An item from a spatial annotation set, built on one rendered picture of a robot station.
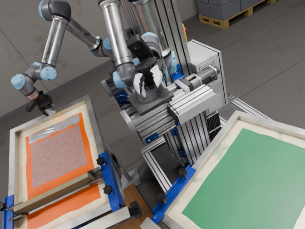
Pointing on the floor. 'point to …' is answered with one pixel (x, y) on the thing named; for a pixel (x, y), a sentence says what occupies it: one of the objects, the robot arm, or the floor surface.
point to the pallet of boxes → (225, 10)
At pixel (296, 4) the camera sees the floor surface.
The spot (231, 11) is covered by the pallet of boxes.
